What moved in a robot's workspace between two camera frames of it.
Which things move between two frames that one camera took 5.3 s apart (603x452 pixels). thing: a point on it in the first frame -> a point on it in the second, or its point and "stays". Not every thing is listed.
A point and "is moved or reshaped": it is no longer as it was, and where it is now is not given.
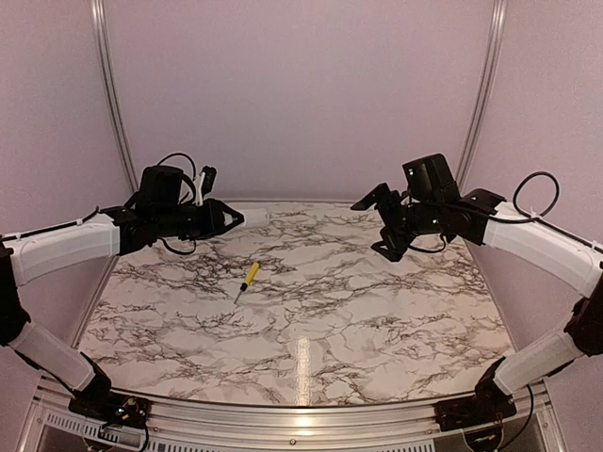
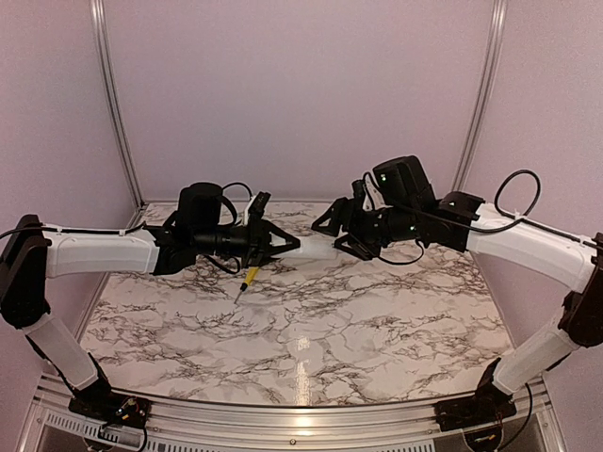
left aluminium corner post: (98, 10) stays
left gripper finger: (228, 209) -> (292, 242)
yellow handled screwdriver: (249, 278) stays
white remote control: (256, 217) is moved or reshaped
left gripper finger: (237, 219) -> (267, 258)
